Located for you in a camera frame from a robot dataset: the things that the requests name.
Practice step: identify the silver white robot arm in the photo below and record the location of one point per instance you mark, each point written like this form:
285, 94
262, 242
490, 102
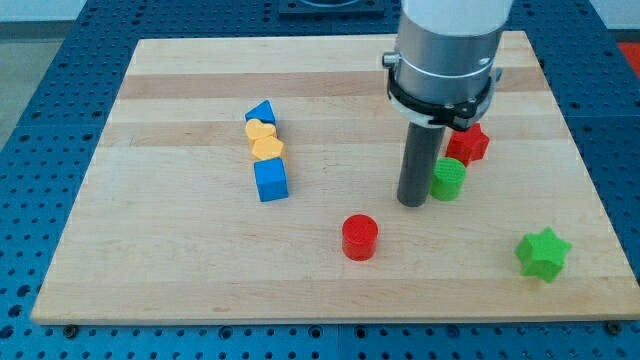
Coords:
441, 71

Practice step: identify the green cylinder block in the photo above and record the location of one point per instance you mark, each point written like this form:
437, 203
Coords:
448, 178

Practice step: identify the blue triangle block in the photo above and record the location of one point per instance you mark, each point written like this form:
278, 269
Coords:
263, 112

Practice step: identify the green star block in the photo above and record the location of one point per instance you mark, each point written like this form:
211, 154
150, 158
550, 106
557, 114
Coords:
542, 254

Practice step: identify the yellow hexagon block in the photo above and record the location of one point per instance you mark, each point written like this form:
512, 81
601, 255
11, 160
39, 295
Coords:
267, 148

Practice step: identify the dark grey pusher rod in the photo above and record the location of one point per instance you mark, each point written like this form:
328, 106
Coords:
421, 151

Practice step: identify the blue cube block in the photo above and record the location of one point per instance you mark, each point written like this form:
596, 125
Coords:
271, 179

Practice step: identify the light wooden board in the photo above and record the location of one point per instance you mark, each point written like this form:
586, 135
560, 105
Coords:
168, 228

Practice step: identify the red cylinder block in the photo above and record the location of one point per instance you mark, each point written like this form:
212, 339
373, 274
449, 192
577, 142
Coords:
359, 237

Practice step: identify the yellow heart block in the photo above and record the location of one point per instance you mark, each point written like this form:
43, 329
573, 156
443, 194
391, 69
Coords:
256, 130

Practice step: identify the red star block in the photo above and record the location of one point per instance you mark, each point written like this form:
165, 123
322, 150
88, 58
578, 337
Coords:
468, 146

